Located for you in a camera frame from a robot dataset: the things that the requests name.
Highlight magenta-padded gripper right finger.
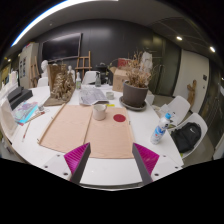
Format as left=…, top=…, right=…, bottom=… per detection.
left=132, top=142, right=184, bottom=186

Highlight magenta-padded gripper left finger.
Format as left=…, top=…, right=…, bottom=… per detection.
left=41, top=142, right=92, bottom=185

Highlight white blue-capped drink bottle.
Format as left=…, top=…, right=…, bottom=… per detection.
left=149, top=112, right=173, bottom=146

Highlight black backpack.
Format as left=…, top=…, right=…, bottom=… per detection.
left=170, top=121, right=202, bottom=154

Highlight flat round red coaster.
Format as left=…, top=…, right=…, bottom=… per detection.
left=112, top=113, right=127, bottom=123

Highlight white ceramic mug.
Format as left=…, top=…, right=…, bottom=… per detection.
left=92, top=103, right=108, bottom=122

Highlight stack of papers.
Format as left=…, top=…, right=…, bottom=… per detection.
left=159, top=103, right=174, bottom=118

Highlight grey plant pot saucer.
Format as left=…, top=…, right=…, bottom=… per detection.
left=118, top=95, right=148, bottom=112

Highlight white plastic chair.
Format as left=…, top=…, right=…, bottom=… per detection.
left=82, top=70, right=99, bottom=86
left=168, top=112, right=209, bottom=159
left=159, top=95, right=191, bottom=126

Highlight printed paper sheet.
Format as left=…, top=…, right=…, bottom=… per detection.
left=78, top=85, right=110, bottom=106

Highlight dried plant in grey pot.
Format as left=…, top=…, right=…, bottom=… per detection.
left=121, top=49, right=158, bottom=108

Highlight colourful book stack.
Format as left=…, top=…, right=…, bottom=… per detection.
left=12, top=100, right=39, bottom=126

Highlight brown relief sculpture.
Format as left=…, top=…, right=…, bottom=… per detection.
left=43, top=63, right=77, bottom=108

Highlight green-labelled white bottle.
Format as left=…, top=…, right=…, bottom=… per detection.
left=75, top=71, right=83, bottom=90

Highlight wooden figure sculpture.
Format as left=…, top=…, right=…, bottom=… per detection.
left=186, top=79, right=198, bottom=108

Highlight brown cardboard box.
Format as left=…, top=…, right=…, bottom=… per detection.
left=111, top=68, right=131, bottom=93

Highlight black flat boxes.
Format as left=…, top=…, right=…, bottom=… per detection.
left=7, top=85, right=34, bottom=110

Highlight small white plaster figure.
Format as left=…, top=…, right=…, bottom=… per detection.
left=67, top=65, right=76, bottom=83

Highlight wooden easel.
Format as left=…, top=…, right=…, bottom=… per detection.
left=75, top=50, right=93, bottom=79

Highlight white plaster bust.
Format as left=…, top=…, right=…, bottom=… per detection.
left=39, top=59, right=50, bottom=79

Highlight white plaster torso statue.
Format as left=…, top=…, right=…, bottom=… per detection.
left=139, top=51, right=154, bottom=73

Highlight red box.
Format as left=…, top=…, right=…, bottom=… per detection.
left=117, top=57, right=133, bottom=69

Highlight long ceiling light strip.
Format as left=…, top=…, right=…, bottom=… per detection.
left=10, top=0, right=119, bottom=48

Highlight black wall screen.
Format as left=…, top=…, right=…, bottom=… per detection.
left=41, top=32, right=83, bottom=63

